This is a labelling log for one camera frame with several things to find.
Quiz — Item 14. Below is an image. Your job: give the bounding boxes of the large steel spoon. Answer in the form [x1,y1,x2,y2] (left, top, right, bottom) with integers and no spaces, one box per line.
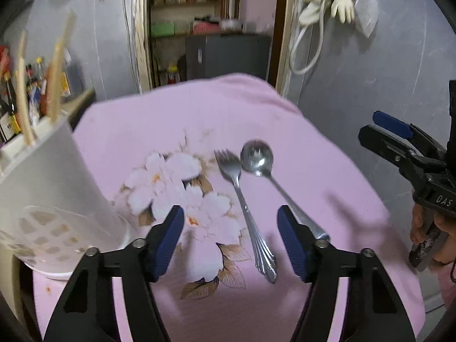
[240,140,330,242]

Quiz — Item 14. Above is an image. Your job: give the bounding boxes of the steel fork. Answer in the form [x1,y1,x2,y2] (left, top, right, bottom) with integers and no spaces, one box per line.
[214,150,278,283]

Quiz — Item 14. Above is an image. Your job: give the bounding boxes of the wooden chopstick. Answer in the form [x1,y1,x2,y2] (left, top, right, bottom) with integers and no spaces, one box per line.
[17,30,36,146]
[47,11,76,123]

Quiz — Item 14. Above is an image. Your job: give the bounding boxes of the person's right hand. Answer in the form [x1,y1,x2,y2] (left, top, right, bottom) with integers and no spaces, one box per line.
[409,203,455,272]

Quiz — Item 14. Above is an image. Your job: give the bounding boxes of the white plastic utensil holder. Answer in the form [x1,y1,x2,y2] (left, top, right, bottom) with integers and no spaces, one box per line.
[1,114,133,280]

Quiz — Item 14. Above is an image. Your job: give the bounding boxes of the hanging mesh bag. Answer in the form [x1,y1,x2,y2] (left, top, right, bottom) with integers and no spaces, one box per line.
[355,0,380,39]

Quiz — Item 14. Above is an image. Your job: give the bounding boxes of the white rubber gloves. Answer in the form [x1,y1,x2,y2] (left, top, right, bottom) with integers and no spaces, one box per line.
[298,0,355,26]

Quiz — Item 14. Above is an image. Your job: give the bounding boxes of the pink floral table cloth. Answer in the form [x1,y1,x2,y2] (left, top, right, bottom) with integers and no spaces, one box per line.
[44,75,424,341]

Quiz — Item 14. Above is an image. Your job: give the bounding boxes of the dark grey cabinet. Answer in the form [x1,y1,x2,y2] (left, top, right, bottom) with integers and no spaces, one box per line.
[186,33,271,80]

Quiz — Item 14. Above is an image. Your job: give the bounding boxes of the dark soy sauce bottle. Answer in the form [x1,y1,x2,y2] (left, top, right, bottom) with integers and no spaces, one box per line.
[0,74,21,141]

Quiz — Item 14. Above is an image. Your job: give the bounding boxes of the white hose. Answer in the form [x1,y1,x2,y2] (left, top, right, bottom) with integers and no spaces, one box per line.
[288,0,327,76]

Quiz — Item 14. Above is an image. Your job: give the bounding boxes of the wooden door frame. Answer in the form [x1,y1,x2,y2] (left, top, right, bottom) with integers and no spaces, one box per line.
[131,0,302,96]

